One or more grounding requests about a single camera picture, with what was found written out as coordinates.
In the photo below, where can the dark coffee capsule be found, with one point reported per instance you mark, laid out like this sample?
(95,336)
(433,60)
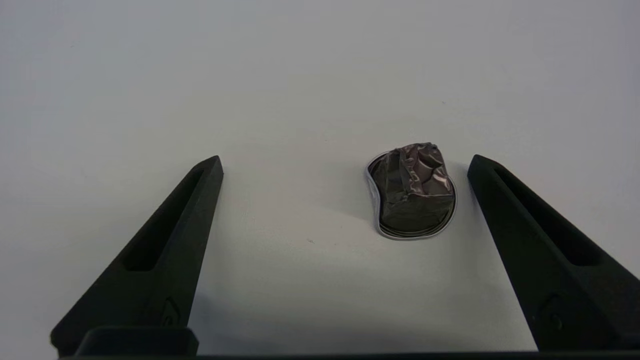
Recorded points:
(412,195)

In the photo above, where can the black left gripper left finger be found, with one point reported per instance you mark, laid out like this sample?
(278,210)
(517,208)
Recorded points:
(150,270)

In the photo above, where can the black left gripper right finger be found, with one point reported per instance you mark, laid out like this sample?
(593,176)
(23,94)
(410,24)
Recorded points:
(565,270)

